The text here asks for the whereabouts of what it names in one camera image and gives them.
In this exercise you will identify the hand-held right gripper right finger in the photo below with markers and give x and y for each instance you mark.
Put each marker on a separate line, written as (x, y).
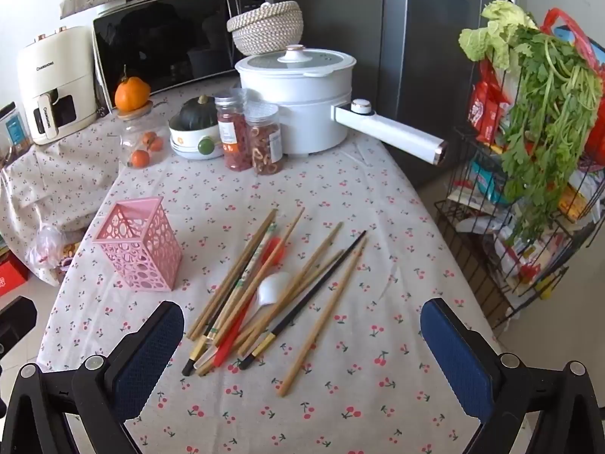
(453, 354)

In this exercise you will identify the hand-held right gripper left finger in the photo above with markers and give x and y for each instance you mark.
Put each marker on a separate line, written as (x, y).
(146, 354)

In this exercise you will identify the red plastic spoon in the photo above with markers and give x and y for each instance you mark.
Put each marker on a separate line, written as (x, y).
(231, 335)

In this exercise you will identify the pink perforated utensil holder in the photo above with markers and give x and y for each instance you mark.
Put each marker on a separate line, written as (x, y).
(142, 250)

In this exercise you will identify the printed bamboo chopstick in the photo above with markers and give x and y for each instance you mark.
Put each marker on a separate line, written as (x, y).
(240, 283)

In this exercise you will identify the long plain wooden chopstick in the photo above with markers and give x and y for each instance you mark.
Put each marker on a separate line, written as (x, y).
(324, 316)

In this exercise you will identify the white plastic spoon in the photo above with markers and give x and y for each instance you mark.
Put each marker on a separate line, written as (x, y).
(274, 287)

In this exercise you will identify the pile of wooden chopsticks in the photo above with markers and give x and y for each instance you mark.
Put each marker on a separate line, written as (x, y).
(255, 242)

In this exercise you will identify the red box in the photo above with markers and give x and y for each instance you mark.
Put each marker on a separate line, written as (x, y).
(12, 276)

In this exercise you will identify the clear plastic bag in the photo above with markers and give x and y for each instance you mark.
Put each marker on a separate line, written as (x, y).
(49, 255)

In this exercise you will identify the cherry print tablecloth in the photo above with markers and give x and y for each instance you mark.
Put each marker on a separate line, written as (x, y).
(378, 255)

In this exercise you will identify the white plastic bag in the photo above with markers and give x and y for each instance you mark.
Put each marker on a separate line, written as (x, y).
(475, 227)

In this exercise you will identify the blue snack packet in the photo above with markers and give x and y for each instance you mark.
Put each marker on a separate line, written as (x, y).
(487, 184)

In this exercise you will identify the yellow packet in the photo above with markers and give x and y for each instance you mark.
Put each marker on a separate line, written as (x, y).
(574, 203)

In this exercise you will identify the small orange fruit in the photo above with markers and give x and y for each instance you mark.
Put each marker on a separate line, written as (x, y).
(151, 141)
(139, 158)

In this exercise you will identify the white bowl with green knob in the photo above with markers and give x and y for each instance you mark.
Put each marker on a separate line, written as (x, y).
(189, 144)

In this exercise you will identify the plastic jar of red berries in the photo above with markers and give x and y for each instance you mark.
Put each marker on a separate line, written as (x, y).
(234, 139)

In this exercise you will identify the cream air fryer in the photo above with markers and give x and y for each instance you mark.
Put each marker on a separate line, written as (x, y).
(54, 75)

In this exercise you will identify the plastic jar of dried slices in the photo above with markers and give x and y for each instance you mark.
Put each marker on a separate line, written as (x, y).
(267, 144)

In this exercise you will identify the dark green pumpkin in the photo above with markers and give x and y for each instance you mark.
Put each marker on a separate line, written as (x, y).
(196, 113)

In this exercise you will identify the large orange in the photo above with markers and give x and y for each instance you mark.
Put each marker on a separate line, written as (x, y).
(131, 94)

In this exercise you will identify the green leafy herbs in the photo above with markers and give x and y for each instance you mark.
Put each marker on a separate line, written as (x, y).
(543, 118)

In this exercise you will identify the red snack packets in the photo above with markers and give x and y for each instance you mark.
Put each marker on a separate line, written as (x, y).
(489, 104)

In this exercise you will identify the white electric cooking pot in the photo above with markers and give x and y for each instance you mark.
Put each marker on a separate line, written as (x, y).
(307, 108)

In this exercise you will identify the grey refrigerator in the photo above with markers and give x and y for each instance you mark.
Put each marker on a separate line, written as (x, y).
(439, 56)

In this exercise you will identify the black microwave oven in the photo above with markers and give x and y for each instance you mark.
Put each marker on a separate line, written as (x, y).
(165, 42)

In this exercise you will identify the napa cabbage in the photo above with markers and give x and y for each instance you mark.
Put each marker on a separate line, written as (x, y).
(496, 28)

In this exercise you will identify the white pot lid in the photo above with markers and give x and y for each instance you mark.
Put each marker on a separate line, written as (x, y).
(295, 60)

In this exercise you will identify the woven basket with lid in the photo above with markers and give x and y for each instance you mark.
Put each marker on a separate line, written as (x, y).
(267, 28)

